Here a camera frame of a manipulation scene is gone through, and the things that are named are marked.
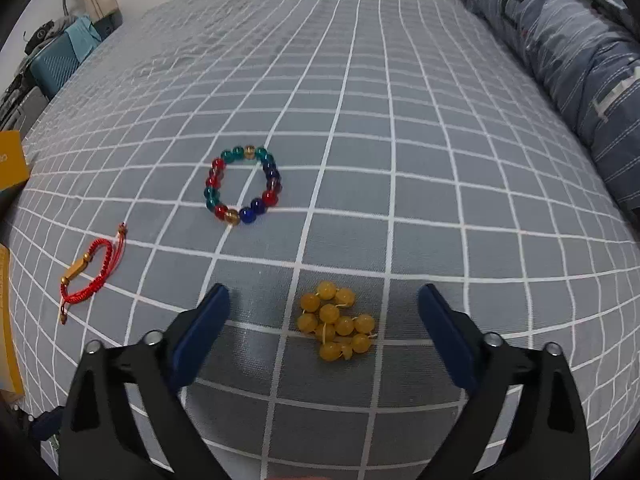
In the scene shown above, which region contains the teal suitcase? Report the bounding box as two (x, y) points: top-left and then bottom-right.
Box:
(31, 35), (101, 101)

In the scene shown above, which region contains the grey suitcase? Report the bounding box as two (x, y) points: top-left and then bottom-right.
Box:
(0, 74), (49, 136)

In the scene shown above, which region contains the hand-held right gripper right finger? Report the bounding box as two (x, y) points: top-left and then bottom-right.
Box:
(417, 282), (591, 480)

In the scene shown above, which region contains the yellow bead bracelet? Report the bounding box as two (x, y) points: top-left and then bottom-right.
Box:
(297, 281), (376, 361)

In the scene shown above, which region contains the yellow and white cardboard box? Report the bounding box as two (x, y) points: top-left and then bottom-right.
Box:
(0, 130), (31, 401)

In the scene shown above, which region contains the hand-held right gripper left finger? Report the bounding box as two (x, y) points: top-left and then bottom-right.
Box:
(60, 282), (231, 480)

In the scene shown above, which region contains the grey checked bed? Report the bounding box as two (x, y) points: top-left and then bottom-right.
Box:
(10, 0), (640, 480)

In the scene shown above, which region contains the teal cloth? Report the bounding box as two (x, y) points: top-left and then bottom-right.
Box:
(67, 17), (102, 55)

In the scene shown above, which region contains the red cord bracelet gold tube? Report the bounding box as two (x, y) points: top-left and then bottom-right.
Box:
(59, 223), (128, 326)

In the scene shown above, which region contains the multicolour glass bead bracelet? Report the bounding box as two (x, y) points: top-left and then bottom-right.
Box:
(204, 145), (283, 226)

